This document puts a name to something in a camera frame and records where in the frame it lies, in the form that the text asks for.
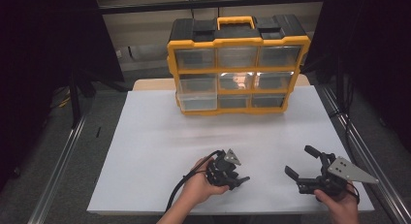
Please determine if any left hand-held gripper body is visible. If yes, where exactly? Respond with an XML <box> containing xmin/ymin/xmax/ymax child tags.
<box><xmin>205</xmin><ymin>148</ymin><xmax>242</xmax><ymax>188</ymax></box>

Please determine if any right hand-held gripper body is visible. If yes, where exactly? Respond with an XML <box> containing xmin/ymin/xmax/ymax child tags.
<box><xmin>297</xmin><ymin>152</ymin><xmax>380</xmax><ymax>197</ymax></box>

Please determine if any yellow black drawer organizer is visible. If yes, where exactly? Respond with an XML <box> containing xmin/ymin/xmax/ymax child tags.
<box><xmin>166</xmin><ymin>15</ymin><xmax>312</xmax><ymax>117</ymax></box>

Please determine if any person's right hand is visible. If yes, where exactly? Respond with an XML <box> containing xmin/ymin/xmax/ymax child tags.
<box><xmin>313</xmin><ymin>181</ymin><xmax>361</xmax><ymax>224</ymax></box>

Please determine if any person's left hand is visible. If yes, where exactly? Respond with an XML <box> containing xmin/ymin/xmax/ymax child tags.
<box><xmin>178</xmin><ymin>156</ymin><xmax>231</xmax><ymax>208</ymax></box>

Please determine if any light wooden table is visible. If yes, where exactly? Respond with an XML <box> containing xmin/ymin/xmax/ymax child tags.
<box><xmin>132</xmin><ymin>74</ymin><xmax>312</xmax><ymax>92</ymax></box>

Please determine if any black curtain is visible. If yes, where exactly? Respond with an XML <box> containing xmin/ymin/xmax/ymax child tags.
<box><xmin>303</xmin><ymin>0</ymin><xmax>411</xmax><ymax>154</ymax></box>
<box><xmin>0</xmin><ymin>0</ymin><xmax>126</xmax><ymax>190</ymax></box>

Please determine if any group of clear drawers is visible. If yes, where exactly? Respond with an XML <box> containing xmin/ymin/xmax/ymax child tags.
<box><xmin>174</xmin><ymin>45</ymin><xmax>303</xmax><ymax>110</ymax></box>

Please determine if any black metal stand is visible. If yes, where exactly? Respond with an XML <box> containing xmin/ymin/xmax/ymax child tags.
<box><xmin>68</xmin><ymin>66</ymin><xmax>131</xmax><ymax>130</ymax></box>

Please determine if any desk with dark edge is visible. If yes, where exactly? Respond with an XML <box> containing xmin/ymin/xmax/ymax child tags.
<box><xmin>93</xmin><ymin>0</ymin><xmax>328</xmax><ymax>16</ymax></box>

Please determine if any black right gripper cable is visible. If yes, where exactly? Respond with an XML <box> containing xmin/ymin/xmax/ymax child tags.
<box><xmin>346</xmin><ymin>181</ymin><xmax>362</xmax><ymax>205</ymax></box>

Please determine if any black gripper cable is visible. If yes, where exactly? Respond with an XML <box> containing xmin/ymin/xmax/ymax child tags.
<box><xmin>165</xmin><ymin>149</ymin><xmax>225</xmax><ymax>212</ymax></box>
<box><xmin>346</xmin><ymin>181</ymin><xmax>362</xmax><ymax>205</ymax></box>

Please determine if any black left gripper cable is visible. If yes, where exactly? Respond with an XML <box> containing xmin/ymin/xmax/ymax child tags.
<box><xmin>165</xmin><ymin>149</ymin><xmax>225</xmax><ymax>212</ymax></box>

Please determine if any aluminium floor rail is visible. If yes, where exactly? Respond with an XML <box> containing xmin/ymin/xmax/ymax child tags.
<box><xmin>317</xmin><ymin>83</ymin><xmax>411</xmax><ymax>224</ymax></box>
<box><xmin>26</xmin><ymin>114</ymin><xmax>87</xmax><ymax>224</ymax></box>

